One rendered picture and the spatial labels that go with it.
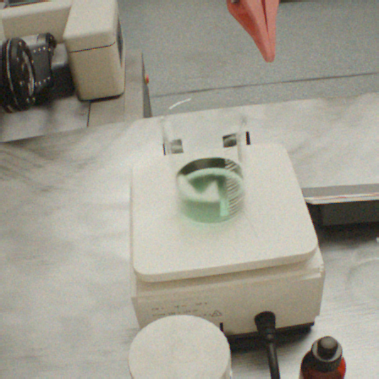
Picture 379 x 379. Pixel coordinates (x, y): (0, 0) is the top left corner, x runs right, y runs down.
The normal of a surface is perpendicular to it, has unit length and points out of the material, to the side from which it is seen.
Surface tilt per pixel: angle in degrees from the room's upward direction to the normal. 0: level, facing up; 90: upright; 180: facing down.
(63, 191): 0
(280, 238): 0
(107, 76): 90
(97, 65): 90
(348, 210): 90
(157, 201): 0
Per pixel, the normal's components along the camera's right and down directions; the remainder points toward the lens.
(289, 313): 0.07, 0.65
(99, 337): -0.11, -0.75
